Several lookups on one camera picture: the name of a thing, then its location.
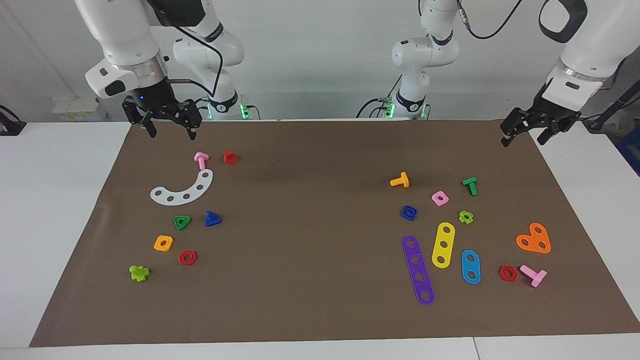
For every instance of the blue crate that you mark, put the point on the blue crate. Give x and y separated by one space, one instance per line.
631 150

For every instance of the pink square plastic nut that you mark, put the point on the pink square plastic nut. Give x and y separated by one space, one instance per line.
445 195

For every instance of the green triangular plastic nut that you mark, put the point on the green triangular plastic nut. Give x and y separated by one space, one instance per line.
186 220

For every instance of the yellow three-hole plastic plate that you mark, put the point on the yellow three-hole plastic plate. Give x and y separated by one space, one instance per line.
444 237

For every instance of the orange heart-shaped perforated plate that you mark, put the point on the orange heart-shaped perforated plate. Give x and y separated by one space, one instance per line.
534 240

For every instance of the white curved perforated plate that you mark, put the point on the white curved perforated plate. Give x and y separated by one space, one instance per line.
202 181

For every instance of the brown table mat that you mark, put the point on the brown table mat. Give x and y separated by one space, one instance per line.
320 280

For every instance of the blue square plastic nut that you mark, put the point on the blue square plastic nut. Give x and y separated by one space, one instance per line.
404 214

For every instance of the lime cross-shaped plastic nut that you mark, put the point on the lime cross-shaped plastic nut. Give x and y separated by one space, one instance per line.
470 216

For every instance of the orange square plastic nut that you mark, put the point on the orange square plastic nut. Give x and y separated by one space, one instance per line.
156 245

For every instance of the red hexagonal plastic nut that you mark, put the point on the red hexagonal plastic nut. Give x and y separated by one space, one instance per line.
501 274
182 259

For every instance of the black clamp device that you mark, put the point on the black clamp device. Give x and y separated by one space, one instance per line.
10 125

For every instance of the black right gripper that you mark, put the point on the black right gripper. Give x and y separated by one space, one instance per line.
155 97

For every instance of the orange plastic screw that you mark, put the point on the orange plastic screw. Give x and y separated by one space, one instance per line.
402 181

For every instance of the green plastic screw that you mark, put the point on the green plastic screw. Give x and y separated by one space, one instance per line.
471 184

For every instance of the black stand pole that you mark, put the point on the black stand pole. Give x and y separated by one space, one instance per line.
620 102

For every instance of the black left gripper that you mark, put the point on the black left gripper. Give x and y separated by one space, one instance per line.
555 112

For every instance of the purple four-hole plastic plate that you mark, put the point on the purple four-hole plastic plate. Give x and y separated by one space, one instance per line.
417 268

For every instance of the pink plastic screw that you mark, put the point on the pink plastic screw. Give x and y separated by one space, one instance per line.
201 159
535 276

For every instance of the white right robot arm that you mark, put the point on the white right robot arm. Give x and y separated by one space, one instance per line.
120 35

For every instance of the blue two-hole plastic plate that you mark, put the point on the blue two-hole plastic plate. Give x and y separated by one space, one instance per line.
470 267

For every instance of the red plastic screw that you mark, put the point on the red plastic screw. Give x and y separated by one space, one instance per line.
230 158

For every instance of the white power strip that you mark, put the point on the white power strip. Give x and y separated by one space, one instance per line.
80 110

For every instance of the blue triangular-head plastic screw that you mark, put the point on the blue triangular-head plastic screw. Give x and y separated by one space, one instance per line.
212 219

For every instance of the lime cross-head plastic screw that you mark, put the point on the lime cross-head plastic screw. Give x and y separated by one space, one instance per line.
138 273

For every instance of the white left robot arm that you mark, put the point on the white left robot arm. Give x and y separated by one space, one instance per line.
425 55

